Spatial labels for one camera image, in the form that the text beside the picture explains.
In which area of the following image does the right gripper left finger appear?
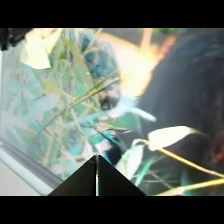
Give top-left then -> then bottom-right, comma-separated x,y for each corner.
48,154 -> 98,197

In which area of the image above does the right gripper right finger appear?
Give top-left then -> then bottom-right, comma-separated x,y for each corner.
97,154 -> 147,197

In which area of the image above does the silver frame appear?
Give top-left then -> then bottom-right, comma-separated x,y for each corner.
0,143 -> 60,197

